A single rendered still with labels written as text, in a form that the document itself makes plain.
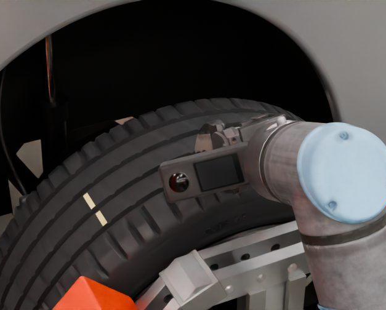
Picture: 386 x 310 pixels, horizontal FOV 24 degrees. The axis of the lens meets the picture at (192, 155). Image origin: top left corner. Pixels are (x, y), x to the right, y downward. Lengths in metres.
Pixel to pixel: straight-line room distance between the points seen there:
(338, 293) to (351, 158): 0.14
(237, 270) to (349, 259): 0.25
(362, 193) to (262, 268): 0.29
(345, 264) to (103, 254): 0.36
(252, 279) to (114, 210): 0.20
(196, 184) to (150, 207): 0.12
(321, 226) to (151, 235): 0.31
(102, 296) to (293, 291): 0.25
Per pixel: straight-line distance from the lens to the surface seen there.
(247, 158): 0.96
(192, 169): 1.02
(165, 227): 1.12
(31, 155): 3.31
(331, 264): 0.88
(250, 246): 1.14
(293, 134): 0.90
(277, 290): 1.16
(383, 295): 0.90
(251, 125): 1.05
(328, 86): 1.54
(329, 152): 0.84
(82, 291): 1.08
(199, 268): 1.10
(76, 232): 1.19
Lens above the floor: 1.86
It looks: 35 degrees down
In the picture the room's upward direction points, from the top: straight up
